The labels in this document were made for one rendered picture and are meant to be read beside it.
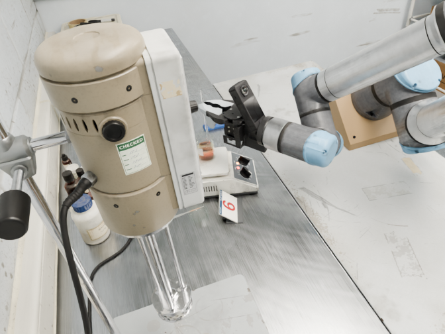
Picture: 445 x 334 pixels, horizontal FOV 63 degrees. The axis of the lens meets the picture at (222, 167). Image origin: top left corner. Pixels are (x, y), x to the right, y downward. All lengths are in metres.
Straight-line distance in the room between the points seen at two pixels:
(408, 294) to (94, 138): 0.73
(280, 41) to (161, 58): 2.29
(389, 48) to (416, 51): 0.05
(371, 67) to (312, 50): 1.98
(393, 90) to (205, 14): 1.50
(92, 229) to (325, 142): 0.60
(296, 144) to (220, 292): 0.36
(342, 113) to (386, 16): 1.90
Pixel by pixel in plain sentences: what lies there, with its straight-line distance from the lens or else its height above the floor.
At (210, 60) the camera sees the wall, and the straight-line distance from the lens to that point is 2.47.
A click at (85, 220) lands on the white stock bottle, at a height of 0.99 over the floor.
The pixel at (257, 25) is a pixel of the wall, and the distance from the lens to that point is 2.51.
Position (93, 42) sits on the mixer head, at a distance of 0.36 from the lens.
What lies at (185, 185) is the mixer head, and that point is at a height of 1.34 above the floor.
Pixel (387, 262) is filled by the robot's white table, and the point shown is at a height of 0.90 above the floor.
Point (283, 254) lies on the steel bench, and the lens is 0.91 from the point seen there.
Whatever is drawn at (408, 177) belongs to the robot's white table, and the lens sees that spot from 1.16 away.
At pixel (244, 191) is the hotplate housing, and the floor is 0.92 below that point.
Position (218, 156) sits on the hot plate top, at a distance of 1.04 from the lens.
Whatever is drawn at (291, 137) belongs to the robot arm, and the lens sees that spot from 0.79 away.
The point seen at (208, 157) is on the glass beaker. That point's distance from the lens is 1.01.
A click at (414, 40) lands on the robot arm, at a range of 0.77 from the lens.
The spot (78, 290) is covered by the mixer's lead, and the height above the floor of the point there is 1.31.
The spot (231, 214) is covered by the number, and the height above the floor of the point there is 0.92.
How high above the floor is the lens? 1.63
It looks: 40 degrees down
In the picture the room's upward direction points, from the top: 6 degrees counter-clockwise
